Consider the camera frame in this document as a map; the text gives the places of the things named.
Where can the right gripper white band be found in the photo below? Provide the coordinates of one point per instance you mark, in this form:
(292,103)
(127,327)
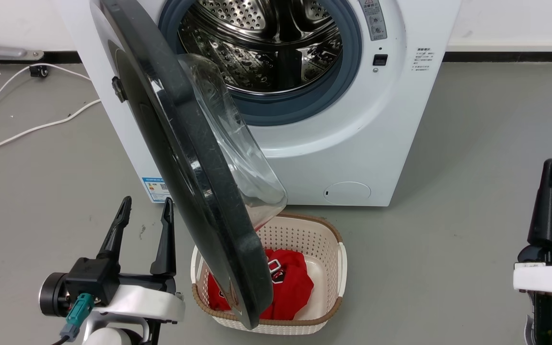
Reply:
(549,278)

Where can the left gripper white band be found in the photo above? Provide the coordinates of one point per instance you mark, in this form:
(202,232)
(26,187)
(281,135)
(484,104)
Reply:
(146,299)

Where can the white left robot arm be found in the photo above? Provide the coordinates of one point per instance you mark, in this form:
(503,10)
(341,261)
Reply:
(113,333)

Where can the black round washer door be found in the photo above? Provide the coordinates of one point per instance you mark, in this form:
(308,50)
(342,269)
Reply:
(194,158)

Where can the white front-load washing machine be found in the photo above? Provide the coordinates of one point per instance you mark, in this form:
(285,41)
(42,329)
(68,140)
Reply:
(362,143)

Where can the black door latch socket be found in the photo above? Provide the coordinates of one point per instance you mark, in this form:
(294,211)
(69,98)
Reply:
(380,60)

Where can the grey-blue rubber door gasket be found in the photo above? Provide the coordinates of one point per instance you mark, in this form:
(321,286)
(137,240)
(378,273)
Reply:
(348,67)

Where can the blue white energy label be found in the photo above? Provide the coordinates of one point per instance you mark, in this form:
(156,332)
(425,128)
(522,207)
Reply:
(155,189)

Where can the red printed garment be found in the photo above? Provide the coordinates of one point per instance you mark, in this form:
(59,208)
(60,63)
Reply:
(290,282)

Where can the cream perforated laundry basket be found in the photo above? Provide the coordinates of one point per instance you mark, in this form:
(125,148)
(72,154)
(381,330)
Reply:
(326,254)

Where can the small black plug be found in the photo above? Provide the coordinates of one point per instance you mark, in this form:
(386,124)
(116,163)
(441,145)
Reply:
(40,71)

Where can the round white filter cover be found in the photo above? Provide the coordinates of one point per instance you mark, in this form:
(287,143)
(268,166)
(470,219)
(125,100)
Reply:
(348,193)

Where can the stainless steel washer drum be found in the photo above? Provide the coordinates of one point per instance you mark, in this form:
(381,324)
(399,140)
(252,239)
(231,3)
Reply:
(266,52)

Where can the grey warning sticker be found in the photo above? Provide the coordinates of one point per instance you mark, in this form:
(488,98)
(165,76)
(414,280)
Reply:
(374,19)

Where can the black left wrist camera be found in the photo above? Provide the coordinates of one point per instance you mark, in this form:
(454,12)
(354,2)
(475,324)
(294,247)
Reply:
(86,282)

